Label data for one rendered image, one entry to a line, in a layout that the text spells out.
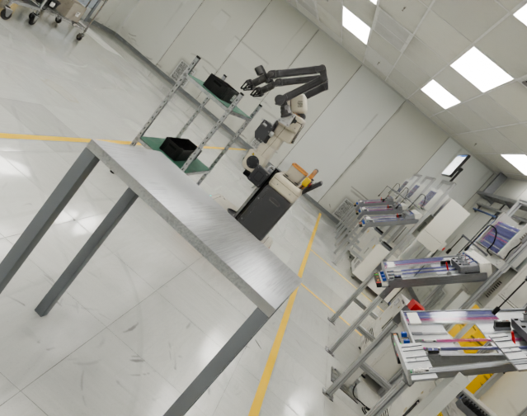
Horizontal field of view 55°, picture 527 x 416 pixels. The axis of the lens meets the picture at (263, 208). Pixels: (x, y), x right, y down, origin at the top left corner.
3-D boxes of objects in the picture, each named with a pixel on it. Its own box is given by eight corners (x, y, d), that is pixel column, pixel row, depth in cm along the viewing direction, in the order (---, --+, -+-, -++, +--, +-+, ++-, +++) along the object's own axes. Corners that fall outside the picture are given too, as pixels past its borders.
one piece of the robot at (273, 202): (261, 243, 447) (322, 172, 432) (250, 256, 393) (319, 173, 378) (232, 219, 448) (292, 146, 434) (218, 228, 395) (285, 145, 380)
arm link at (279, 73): (324, 71, 370) (325, 73, 381) (324, 63, 370) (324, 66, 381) (267, 78, 377) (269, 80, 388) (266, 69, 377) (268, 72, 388)
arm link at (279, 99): (331, 79, 370) (331, 81, 380) (323, 63, 370) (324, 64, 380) (276, 106, 379) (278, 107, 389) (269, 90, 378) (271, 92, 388)
